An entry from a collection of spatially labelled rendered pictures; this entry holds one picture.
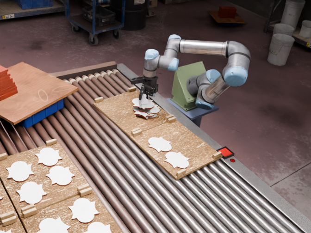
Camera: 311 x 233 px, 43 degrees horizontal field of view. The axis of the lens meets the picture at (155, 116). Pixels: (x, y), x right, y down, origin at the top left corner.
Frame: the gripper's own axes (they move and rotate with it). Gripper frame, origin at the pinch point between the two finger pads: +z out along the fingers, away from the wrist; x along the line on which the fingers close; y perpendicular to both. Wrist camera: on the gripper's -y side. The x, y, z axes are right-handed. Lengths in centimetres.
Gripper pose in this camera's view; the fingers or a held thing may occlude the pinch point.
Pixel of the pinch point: (143, 102)
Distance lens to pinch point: 242.3
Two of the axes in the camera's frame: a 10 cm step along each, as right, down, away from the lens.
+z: -1.1, 8.2, 5.6
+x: 4.4, -4.7, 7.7
